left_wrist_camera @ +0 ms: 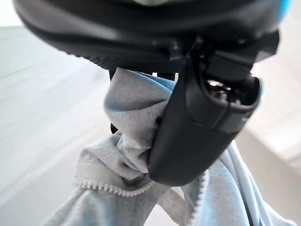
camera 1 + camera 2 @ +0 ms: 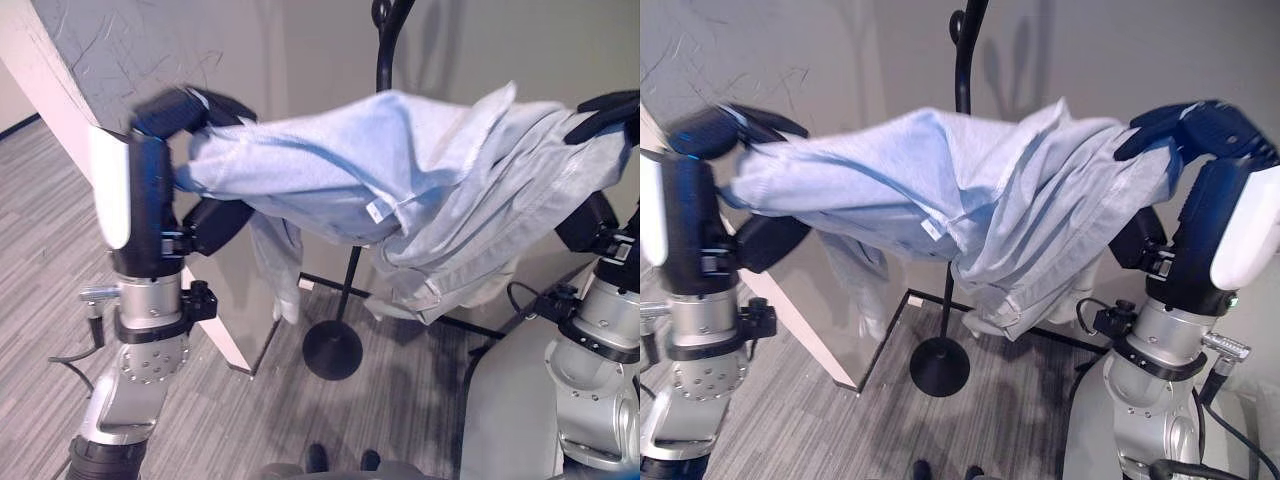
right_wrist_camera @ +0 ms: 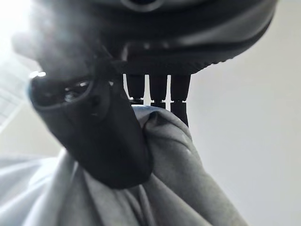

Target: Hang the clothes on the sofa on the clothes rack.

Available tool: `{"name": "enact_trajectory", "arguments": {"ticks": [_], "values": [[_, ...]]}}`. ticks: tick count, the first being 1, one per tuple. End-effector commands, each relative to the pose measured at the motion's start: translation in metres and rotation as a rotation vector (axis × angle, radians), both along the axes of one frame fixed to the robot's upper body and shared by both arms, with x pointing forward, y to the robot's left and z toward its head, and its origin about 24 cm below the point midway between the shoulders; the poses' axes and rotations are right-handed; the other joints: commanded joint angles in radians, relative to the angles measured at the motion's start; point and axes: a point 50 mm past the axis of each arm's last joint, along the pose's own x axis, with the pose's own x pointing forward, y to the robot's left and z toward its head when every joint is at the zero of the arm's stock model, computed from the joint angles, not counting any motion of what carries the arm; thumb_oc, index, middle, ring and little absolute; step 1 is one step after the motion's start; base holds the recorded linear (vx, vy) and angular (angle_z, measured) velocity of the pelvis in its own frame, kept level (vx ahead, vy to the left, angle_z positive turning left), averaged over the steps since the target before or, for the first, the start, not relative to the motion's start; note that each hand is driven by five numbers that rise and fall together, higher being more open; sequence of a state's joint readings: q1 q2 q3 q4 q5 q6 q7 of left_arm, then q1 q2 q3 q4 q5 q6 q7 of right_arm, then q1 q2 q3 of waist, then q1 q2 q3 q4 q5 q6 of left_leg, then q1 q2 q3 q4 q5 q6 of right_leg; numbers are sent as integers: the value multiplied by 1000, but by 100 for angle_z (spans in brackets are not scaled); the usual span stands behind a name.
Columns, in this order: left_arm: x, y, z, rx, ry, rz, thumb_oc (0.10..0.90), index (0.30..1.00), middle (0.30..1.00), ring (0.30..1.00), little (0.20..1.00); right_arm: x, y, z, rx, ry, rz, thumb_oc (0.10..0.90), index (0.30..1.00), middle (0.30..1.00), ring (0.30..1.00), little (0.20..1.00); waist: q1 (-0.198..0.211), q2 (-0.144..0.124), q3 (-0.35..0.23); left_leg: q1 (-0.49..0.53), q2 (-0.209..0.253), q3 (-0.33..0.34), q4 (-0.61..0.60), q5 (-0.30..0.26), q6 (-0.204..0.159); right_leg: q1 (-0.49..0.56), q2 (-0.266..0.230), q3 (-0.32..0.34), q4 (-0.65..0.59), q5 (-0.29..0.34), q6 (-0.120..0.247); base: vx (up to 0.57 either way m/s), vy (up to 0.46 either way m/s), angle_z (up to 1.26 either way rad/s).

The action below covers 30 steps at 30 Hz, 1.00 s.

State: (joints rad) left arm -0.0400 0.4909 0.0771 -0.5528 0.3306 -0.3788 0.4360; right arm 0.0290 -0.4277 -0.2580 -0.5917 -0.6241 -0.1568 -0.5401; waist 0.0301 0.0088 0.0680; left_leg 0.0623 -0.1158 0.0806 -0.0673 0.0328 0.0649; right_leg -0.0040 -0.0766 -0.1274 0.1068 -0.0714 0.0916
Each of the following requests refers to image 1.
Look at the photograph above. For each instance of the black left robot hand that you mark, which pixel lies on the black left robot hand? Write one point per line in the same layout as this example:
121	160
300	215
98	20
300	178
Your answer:
188	131

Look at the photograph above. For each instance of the light blue zip-up garment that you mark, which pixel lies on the light blue zip-up garment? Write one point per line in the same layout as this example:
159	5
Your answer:
131	110

